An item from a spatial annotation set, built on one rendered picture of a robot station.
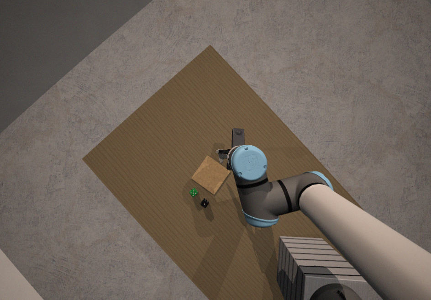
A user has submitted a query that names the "tan cork mat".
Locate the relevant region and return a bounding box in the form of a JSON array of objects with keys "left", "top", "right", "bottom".
[{"left": 192, "top": 155, "right": 230, "bottom": 194}]

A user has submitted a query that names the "black die with white pips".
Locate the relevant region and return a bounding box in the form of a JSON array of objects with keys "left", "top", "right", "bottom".
[{"left": 200, "top": 198, "right": 209, "bottom": 208}]

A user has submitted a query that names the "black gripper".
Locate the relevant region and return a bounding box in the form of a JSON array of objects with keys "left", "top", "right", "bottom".
[{"left": 216, "top": 149, "right": 232, "bottom": 170}]

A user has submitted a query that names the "green die with white pips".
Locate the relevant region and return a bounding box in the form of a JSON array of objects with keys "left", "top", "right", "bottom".
[{"left": 189, "top": 188, "right": 198, "bottom": 197}]

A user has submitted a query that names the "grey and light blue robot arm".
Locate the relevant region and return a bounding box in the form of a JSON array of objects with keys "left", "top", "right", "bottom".
[{"left": 227, "top": 128, "right": 431, "bottom": 300}]

